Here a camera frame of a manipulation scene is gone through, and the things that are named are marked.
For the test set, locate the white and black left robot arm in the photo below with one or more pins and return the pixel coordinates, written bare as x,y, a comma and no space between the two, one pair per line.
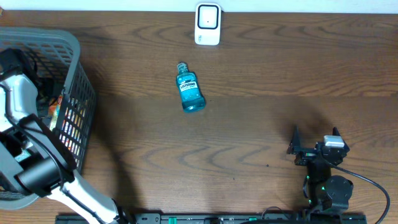
41,133

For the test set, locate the teal mouthwash bottle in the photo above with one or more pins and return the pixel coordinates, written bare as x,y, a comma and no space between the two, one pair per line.
189,90

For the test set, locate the grey plastic shopping basket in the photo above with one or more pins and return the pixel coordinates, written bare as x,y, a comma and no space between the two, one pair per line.
58,53

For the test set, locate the yellow chips bag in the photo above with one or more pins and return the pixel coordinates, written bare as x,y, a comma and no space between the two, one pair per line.
54,109

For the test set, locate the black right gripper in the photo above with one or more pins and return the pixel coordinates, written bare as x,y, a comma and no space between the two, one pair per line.
306,154

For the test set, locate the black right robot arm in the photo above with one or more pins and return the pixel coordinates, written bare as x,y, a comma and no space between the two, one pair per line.
325,192

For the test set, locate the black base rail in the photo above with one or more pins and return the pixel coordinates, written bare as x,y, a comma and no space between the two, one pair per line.
156,218

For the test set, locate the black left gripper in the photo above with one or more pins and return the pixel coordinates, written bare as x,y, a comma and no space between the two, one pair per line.
30,67

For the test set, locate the white barcode scanner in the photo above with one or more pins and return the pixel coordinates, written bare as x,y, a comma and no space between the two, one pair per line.
207,24

